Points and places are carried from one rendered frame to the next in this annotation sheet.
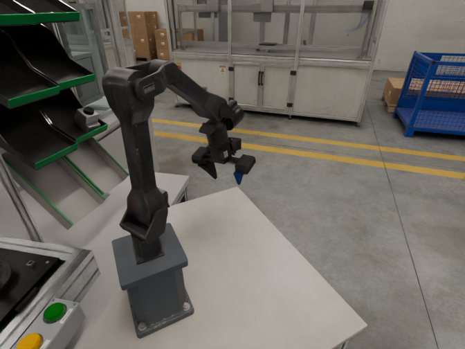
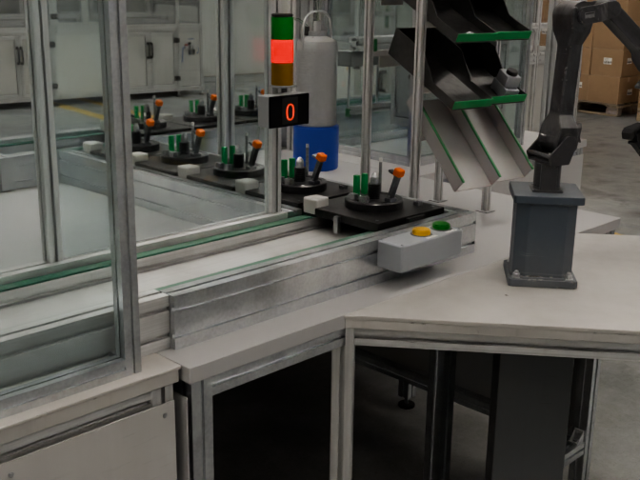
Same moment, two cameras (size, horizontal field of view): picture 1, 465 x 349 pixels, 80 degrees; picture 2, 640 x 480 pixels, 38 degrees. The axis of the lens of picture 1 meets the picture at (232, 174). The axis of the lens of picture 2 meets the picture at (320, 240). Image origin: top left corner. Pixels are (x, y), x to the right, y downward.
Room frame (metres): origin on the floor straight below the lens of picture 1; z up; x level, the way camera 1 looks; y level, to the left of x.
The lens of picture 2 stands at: (-1.44, -0.48, 1.50)
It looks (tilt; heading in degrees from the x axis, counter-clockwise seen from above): 16 degrees down; 34
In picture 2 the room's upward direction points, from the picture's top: 1 degrees clockwise
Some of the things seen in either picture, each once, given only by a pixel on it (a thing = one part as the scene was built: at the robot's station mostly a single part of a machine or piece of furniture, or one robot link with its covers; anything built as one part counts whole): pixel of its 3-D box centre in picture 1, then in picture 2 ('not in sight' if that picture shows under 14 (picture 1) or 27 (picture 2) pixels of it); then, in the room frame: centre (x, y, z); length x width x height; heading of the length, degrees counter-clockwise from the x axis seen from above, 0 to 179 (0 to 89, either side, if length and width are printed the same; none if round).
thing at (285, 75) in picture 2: not in sight; (282, 73); (0.26, 0.76, 1.28); 0.05 x 0.05 x 0.05
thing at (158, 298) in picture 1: (154, 278); (542, 233); (0.46, 0.20, 0.96); 0.15 x 0.15 x 0.20; 27
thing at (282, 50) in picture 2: not in sight; (282, 50); (0.26, 0.76, 1.33); 0.05 x 0.05 x 0.05
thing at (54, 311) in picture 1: (55, 312); (441, 228); (0.36, 0.40, 0.96); 0.04 x 0.04 x 0.02
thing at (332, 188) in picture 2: not in sight; (299, 171); (0.47, 0.85, 1.01); 0.24 x 0.24 x 0.13; 79
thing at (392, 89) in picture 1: (425, 97); not in sight; (4.67, -3.27, 0.20); 1.20 x 0.80 x 0.41; 72
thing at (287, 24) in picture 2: not in sight; (282, 28); (0.26, 0.76, 1.38); 0.05 x 0.05 x 0.05
